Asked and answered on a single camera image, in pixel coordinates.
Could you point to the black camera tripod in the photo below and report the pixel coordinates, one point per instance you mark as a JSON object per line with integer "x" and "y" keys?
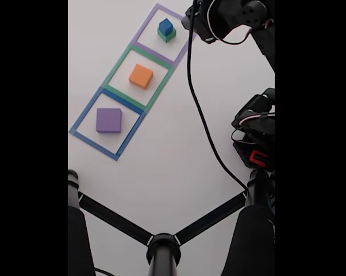
{"x": 163, "y": 253}

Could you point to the small blue cube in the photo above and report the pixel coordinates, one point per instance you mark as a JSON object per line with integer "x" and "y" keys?
{"x": 165, "y": 26}

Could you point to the green tape square frame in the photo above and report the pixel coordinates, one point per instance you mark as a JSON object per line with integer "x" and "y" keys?
{"x": 117, "y": 65}

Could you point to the orange square block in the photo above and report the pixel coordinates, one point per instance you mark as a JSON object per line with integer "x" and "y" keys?
{"x": 140, "y": 74}

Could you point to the blue tape square frame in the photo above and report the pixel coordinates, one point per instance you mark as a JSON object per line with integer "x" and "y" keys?
{"x": 94, "y": 145}

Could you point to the red table clamp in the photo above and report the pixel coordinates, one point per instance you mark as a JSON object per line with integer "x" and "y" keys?
{"x": 258, "y": 158}

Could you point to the purple tape square frame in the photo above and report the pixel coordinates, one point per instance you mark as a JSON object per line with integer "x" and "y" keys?
{"x": 154, "y": 54}

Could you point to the green cube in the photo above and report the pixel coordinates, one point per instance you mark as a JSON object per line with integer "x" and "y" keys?
{"x": 168, "y": 37}

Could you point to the purple square block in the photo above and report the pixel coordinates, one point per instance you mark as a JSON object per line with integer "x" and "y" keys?
{"x": 108, "y": 119}

